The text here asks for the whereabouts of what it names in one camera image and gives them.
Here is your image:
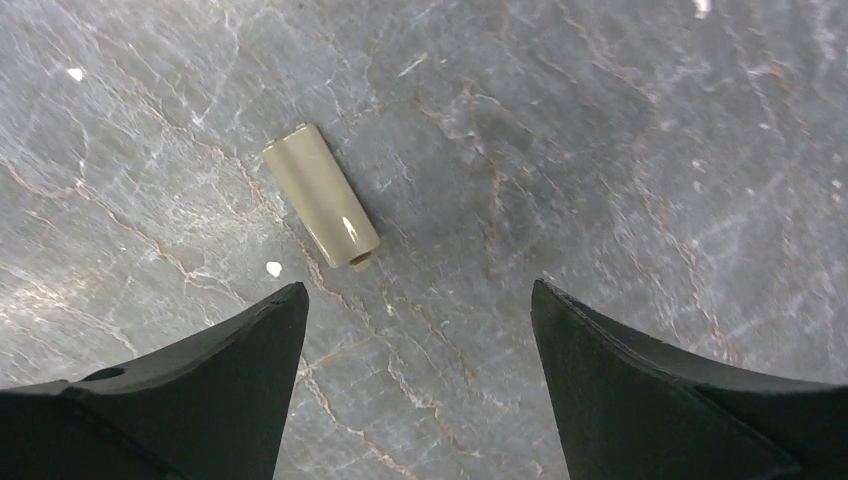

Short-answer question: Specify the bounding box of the beige battery cover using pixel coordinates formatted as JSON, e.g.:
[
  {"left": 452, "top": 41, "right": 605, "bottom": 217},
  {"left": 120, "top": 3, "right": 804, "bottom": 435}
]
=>
[{"left": 262, "top": 124, "right": 380, "bottom": 271}]

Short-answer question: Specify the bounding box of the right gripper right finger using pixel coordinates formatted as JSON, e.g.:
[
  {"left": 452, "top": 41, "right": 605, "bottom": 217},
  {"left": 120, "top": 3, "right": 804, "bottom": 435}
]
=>
[{"left": 531, "top": 280, "right": 847, "bottom": 479}]

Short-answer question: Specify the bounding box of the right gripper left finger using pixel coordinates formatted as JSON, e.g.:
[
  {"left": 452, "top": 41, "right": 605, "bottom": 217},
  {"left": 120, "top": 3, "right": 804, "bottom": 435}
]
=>
[{"left": 1, "top": 282, "right": 309, "bottom": 479}]

